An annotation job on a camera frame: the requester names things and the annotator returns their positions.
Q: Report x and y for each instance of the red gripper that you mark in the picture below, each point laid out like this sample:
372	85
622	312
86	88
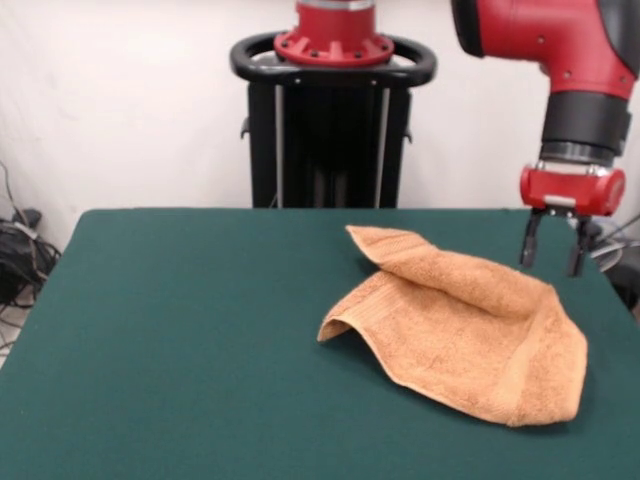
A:
575	192

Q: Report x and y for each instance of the tan terry towel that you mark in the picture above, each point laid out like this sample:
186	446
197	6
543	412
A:
460	340

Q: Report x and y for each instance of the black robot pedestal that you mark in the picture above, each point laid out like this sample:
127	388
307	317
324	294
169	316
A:
330	140

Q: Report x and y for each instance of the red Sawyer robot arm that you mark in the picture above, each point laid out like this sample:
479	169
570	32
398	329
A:
550	35

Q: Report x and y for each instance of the dark green table cloth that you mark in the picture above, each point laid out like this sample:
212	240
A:
150	375

